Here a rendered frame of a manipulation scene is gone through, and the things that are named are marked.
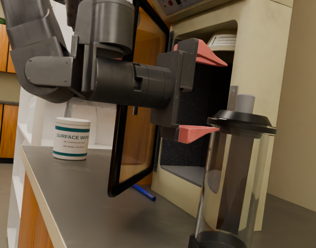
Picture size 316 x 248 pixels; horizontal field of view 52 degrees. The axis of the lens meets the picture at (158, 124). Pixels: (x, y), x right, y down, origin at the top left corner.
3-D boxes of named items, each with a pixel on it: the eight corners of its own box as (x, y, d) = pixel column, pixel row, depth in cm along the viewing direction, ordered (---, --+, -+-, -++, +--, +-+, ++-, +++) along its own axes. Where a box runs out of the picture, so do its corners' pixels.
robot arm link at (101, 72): (75, 102, 42) (86, 97, 37) (78, 50, 42) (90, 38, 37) (124, 107, 45) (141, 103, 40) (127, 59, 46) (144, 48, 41)
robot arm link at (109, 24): (47, 96, 46) (22, 84, 37) (53, 17, 47) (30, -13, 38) (132, 101, 46) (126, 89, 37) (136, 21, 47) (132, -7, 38)
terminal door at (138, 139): (152, 172, 90) (169, 29, 88) (110, 200, 61) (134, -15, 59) (149, 172, 91) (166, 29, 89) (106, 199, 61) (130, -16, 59)
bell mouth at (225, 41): (240, 66, 91) (243, 46, 90) (292, 62, 75) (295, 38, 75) (187, 54, 83) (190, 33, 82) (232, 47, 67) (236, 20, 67)
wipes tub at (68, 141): (82, 154, 135) (86, 118, 134) (90, 161, 123) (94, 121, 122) (49, 153, 129) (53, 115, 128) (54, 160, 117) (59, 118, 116)
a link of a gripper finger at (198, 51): (241, 48, 46) (186, 34, 42) (235, 98, 46) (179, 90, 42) (213, 53, 52) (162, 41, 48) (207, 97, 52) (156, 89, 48)
